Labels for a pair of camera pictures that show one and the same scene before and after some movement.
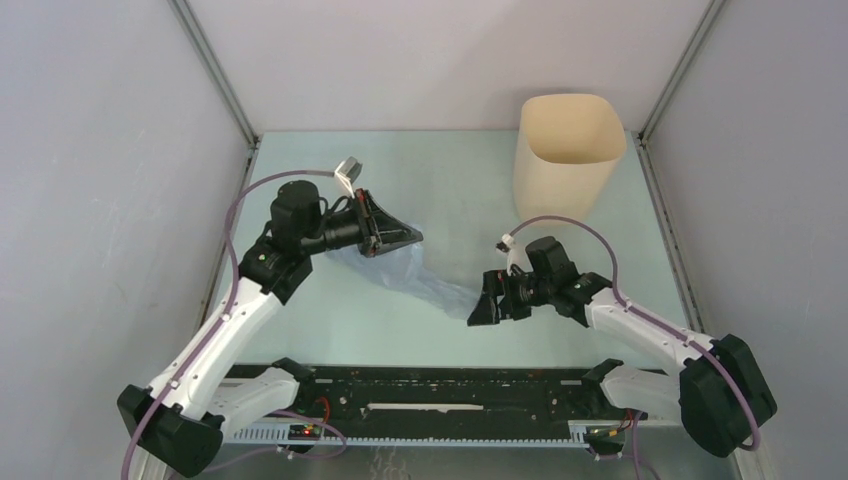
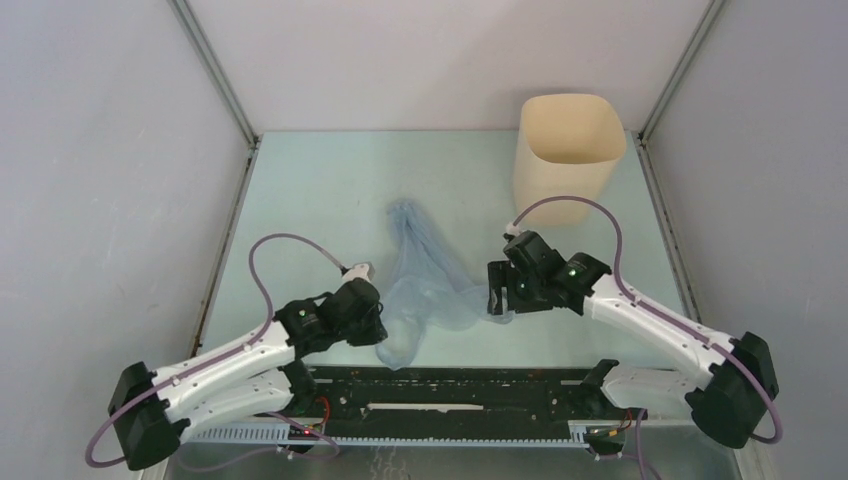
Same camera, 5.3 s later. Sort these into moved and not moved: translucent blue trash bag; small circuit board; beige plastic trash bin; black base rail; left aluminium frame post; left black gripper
Moved: translucent blue trash bag; left black gripper
Not moved: small circuit board; left aluminium frame post; black base rail; beige plastic trash bin
